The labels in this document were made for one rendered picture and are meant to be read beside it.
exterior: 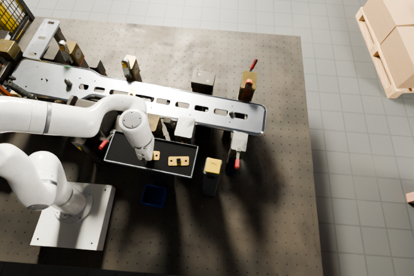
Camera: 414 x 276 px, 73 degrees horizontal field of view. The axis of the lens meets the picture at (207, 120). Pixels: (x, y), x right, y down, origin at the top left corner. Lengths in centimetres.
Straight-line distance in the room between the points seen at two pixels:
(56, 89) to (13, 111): 86
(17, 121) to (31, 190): 42
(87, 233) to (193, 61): 122
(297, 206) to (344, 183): 100
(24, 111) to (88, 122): 16
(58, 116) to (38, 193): 44
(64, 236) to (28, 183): 50
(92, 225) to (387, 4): 309
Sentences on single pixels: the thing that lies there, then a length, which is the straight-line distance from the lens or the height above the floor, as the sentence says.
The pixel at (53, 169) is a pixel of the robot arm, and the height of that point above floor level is 117.
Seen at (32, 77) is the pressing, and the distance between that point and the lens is 179.
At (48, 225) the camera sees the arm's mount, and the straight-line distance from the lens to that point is 167.
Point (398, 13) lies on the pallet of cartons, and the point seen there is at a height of 39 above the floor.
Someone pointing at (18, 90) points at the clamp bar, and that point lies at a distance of 156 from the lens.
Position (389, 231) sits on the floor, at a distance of 272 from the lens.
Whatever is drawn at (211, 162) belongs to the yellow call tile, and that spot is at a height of 116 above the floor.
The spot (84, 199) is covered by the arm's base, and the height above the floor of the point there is 81.
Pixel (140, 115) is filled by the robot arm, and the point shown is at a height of 150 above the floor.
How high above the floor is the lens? 229
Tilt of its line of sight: 64 degrees down
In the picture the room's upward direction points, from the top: 4 degrees clockwise
